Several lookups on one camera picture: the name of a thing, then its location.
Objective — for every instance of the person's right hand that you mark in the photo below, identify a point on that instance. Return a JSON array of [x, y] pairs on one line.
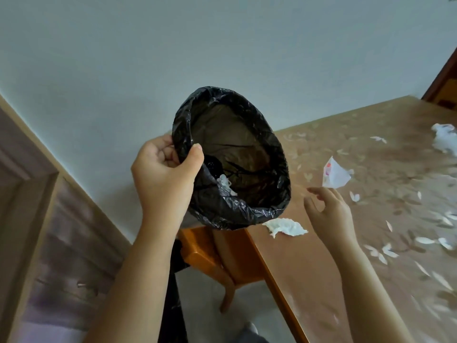
[[334, 214]]

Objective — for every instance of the person's left hand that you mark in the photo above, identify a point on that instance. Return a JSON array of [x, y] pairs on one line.
[[160, 185]]

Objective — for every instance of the person's left thumb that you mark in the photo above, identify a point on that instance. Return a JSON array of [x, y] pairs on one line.
[[192, 160]]

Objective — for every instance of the person's right thumb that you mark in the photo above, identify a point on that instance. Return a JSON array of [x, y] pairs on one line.
[[311, 207]]

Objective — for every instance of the black garbage bag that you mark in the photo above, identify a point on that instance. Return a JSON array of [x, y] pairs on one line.
[[271, 164]]

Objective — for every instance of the grey trash bin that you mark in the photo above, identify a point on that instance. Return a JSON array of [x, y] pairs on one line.
[[188, 221]]

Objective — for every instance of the person's right forearm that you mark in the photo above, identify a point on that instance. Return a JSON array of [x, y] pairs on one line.
[[371, 292]]

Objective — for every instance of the person's left forearm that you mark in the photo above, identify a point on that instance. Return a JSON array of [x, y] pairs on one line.
[[135, 285]]

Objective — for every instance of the flat crumpled white tissue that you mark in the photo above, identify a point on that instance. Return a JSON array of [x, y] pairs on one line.
[[284, 226]]

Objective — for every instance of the small crumpled tissue in bin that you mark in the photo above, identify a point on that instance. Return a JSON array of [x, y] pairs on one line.
[[225, 183]]

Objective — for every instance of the white paper with pink print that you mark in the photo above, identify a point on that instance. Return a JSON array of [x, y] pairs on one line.
[[335, 175]]

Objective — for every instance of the brown floral tablecloth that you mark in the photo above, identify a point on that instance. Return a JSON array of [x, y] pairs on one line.
[[392, 196]]

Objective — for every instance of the wooden table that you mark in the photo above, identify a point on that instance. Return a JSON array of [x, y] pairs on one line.
[[276, 292]]

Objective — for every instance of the orange wooden chair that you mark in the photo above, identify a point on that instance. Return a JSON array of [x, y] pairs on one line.
[[221, 253]]

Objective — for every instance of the black fabric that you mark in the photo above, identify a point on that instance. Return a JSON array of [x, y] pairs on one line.
[[175, 300]]

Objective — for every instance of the person's grey clothing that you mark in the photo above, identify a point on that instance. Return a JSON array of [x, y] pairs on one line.
[[250, 334]]

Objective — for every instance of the large crumpled white tissue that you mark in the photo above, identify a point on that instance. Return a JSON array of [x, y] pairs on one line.
[[445, 139]]

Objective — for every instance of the grey brown panelled door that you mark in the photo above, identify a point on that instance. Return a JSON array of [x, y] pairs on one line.
[[46, 228]]

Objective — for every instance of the brown wooden door frame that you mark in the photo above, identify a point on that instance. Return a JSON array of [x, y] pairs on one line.
[[442, 85]]

